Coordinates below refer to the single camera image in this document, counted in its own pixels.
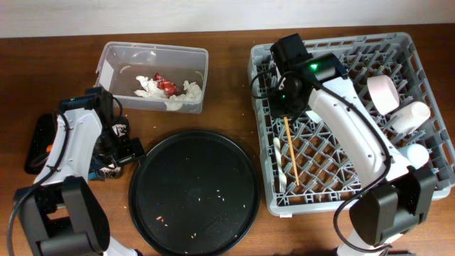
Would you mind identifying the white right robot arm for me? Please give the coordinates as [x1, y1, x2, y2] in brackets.
[273, 53, 437, 255]

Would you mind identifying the rectangular black tray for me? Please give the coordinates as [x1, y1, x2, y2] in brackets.
[23, 113, 131, 181]

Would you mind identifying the light blue plastic cup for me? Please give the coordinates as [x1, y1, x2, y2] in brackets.
[398, 144, 429, 169]

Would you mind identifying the grey bowl with food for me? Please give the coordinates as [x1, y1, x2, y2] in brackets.
[306, 110, 323, 124]

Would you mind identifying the clear plastic waste bin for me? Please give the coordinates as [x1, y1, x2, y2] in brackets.
[95, 42, 208, 114]

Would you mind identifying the pink plastic bowl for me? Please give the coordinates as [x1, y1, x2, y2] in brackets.
[367, 75, 400, 115]

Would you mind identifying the white napkin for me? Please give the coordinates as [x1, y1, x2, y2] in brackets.
[134, 75, 167, 99]

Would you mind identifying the round black tray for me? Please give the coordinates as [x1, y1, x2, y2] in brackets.
[129, 130, 260, 255]

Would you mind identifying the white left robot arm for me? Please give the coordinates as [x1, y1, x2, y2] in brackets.
[6, 92, 144, 255]

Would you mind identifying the red snack wrapper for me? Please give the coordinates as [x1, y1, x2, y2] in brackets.
[153, 73, 178, 98]

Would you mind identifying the grey plastic dishwasher rack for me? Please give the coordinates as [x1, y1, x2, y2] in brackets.
[252, 32, 454, 217]

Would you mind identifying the white plastic fork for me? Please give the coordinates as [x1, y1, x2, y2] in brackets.
[273, 137, 287, 193]

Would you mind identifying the wooden chopstick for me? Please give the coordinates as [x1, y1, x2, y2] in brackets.
[283, 117, 300, 186]

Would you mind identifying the white plastic cup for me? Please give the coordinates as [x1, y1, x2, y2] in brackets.
[392, 102, 431, 134]

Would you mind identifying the crumpled white tissue in bin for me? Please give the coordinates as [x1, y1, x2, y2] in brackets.
[166, 80, 202, 111]

